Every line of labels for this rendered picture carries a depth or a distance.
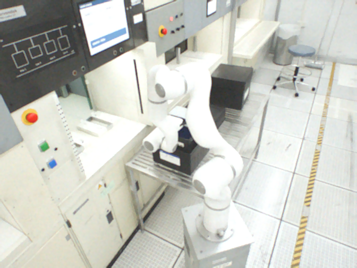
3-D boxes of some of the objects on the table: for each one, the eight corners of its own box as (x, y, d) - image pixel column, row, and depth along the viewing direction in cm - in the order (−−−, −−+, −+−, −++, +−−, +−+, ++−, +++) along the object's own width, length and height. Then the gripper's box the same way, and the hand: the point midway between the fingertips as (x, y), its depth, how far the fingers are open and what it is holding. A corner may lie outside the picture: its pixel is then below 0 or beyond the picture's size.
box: (241, 110, 206) (245, 82, 191) (207, 103, 217) (209, 76, 202) (249, 94, 227) (253, 67, 211) (218, 89, 237) (220, 63, 222)
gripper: (178, 128, 132) (195, 111, 144) (152, 120, 139) (170, 105, 152) (179, 140, 137) (195, 122, 149) (153, 131, 144) (170, 115, 156)
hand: (180, 115), depth 149 cm, fingers closed on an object, 4 cm apart
